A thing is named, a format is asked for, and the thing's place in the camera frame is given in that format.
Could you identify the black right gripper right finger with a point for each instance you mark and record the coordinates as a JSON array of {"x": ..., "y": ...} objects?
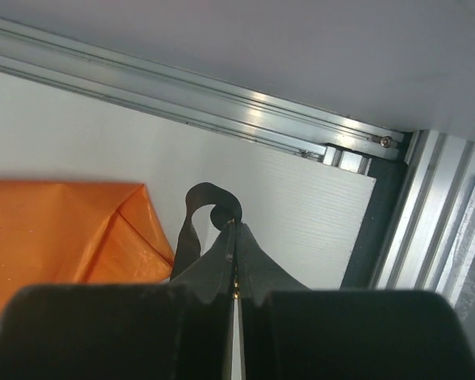
[{"x": 289, "y": 331}]

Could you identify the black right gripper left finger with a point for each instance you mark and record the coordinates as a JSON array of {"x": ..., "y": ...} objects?
[{"x": 178, "y": 330}]

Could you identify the orange wrapping paper sheet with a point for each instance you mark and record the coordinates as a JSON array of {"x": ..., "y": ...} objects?
[{"x": 80, "y": 231}]

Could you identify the black ribbon with gold text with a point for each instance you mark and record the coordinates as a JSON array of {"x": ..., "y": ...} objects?
[{"x": 205, "y": 204}]

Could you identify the aluminium table edge rail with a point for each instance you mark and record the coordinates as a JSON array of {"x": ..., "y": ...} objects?
[{"x": 185, "y": 97}]

